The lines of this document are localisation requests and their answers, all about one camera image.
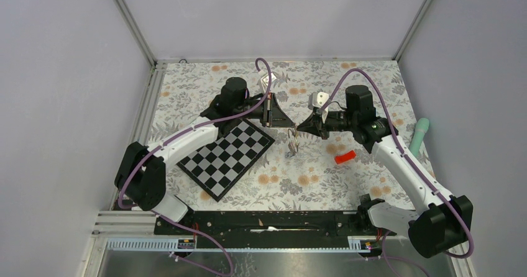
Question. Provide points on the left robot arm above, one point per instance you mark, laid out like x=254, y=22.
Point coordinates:
x=142, y=173

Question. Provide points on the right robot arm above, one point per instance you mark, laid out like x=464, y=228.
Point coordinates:
x=439, y=220

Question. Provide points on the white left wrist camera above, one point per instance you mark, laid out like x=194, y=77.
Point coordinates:
x=265, y=80

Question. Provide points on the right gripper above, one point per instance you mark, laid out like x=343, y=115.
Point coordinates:
x=315, y=125

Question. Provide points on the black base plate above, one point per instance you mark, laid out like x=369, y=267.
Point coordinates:
x=284, y=230

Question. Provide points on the mint green object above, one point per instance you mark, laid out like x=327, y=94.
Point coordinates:
x=421, y=128

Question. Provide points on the black white chessboard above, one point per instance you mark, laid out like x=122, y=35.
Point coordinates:
x=218, y=166

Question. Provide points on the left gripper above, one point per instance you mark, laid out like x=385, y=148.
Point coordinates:
x=273, y=115

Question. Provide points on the red key tag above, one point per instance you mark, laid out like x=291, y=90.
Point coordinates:
x=340, y=159

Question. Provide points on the silver keyring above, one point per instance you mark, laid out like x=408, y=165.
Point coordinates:
x=293, y=145

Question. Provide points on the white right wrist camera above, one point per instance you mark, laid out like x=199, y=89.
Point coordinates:
x=317, y=100

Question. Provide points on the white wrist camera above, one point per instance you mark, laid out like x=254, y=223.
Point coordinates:
x=317, y=100
x=265, y=80

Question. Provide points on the floral patterned mat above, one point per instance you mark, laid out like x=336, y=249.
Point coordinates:
x=310, y=180

